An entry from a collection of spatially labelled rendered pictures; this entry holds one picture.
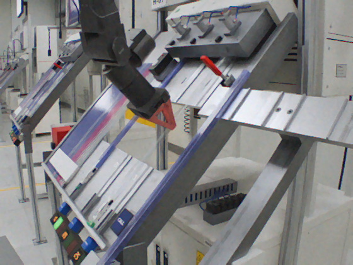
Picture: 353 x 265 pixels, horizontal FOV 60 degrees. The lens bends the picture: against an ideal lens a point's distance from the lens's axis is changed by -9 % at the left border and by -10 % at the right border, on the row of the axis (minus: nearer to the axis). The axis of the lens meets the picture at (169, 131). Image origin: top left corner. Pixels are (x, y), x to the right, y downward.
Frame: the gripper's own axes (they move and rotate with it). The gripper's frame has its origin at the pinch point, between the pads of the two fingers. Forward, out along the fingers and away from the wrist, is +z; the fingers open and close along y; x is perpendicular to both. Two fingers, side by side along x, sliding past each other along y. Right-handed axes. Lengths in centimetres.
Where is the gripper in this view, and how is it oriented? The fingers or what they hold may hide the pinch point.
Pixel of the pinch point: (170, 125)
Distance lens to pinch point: 76.2
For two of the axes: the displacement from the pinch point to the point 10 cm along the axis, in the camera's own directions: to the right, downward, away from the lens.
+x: -6.2, 7.6, -2.1
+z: 6.0, 6.3, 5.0
